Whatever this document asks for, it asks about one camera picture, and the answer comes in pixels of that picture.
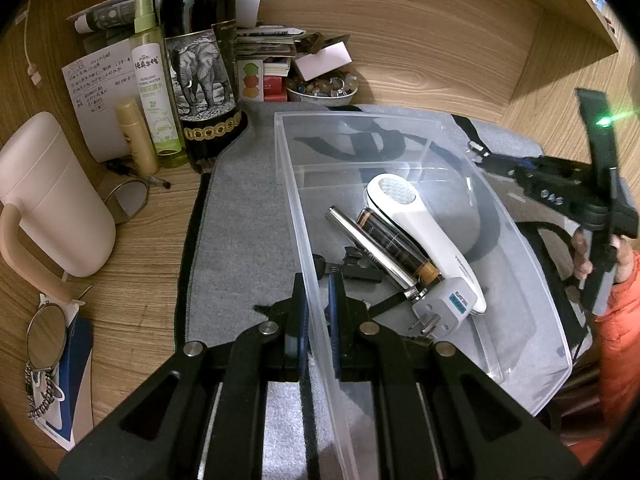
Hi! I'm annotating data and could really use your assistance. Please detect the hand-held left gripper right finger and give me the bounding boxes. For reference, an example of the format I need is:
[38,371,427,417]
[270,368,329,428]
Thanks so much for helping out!
[325,271,583,480]

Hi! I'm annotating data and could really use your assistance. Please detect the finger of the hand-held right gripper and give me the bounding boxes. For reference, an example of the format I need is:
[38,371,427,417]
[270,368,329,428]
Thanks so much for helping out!
[500,155,593,177]
[470,152,590,217]

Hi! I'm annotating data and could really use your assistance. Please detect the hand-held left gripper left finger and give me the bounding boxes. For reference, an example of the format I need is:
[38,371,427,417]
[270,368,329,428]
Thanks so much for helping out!
[57,272,311,480]

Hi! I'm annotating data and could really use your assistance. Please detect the silver metal cylinder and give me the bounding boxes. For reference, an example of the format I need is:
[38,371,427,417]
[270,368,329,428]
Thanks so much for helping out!
[325,206,428,303]

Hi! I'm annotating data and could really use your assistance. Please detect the black and gold battery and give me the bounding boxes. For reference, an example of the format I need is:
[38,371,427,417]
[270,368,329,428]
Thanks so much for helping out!
[356,208,441,285]

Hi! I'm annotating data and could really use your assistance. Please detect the white plug adapter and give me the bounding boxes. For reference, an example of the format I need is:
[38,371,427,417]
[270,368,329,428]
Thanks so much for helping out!
[407,276,473,341]

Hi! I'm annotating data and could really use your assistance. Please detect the white handheld lint remover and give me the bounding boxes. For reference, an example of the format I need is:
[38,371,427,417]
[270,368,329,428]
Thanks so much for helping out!
[366,173,488,317]

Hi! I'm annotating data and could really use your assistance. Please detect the clear plastic storage box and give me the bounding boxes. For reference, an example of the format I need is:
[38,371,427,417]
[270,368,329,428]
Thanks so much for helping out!
[274,107,572,480]

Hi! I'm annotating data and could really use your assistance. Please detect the person's right forearm orange sleeve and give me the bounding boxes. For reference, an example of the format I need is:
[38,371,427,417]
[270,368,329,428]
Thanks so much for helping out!
[595,250,640,441]

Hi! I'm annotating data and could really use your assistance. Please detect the person's right hand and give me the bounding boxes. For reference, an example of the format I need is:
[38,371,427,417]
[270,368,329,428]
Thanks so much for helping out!
[571,227,637,286]

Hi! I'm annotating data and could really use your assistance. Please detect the grey mat with black print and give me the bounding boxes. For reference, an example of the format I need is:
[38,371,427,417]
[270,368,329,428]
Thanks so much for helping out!
[175,102,596,480]

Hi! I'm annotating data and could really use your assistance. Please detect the black pen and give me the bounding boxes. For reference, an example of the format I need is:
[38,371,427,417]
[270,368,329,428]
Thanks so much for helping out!
[107,157,172,190]

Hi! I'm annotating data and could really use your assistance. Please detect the thin-rimmed eyeglasses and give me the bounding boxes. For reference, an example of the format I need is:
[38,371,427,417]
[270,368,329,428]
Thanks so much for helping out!
[102,177,171,223]

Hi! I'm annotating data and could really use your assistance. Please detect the white bowl of beads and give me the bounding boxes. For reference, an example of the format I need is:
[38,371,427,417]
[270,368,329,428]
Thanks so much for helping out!
[286,72,359,107]

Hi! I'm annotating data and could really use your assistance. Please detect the blue and white box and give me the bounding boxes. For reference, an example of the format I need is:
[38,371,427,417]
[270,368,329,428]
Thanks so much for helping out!
[32,295,95,452]

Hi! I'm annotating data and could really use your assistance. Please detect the blank white card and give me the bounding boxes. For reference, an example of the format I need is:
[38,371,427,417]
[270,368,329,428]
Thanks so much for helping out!
[294,41,353,80]

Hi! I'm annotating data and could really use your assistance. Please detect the small red box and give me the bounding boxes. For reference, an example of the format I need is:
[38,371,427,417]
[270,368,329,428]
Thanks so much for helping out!
[263,75,288,103]

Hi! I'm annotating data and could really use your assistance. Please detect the card with fruit print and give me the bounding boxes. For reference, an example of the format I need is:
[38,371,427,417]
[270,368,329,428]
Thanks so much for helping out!
[239,58,265,101]

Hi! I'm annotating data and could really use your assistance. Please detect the beige tube bottle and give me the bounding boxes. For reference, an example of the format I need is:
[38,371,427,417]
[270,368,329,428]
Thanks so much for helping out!
[115,99,161,177]

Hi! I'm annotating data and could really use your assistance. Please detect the dark metal clip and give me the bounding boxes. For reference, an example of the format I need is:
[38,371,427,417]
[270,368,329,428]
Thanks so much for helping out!
[295,32,351,56]

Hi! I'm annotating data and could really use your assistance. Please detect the small round mirror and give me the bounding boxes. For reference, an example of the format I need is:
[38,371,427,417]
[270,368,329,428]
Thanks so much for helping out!
[25,302,68,373]

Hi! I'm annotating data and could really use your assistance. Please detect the green spray bottle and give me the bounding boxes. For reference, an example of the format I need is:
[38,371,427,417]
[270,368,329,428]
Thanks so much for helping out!
[129,0,188,170]

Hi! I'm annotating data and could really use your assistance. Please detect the stack of printed papers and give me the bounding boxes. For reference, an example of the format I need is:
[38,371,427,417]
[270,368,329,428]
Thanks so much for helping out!
[235,24,307,58]

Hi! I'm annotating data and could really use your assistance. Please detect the handwritten paper note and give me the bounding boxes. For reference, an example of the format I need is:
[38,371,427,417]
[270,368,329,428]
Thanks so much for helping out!
[61,37,146,163]

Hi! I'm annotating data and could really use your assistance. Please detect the dark wine bottle elephant label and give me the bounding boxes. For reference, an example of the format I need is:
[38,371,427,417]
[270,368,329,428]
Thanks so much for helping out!
[159,0,248,175]

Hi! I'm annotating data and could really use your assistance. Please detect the rolled white and green tube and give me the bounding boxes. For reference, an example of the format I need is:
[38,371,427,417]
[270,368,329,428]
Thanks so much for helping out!
[75,0,138,33]

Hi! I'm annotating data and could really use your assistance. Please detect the pale pink jug with handle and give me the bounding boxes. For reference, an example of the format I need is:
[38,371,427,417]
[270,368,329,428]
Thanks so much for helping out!
[0,111,117,301]

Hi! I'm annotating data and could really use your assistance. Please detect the silver metal chain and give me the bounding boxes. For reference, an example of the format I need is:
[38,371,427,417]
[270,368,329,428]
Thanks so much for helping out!
[24,367,63,421]

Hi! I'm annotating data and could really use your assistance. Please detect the white cable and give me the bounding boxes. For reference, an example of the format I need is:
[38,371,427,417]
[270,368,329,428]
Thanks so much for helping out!
[20,0,43,88]

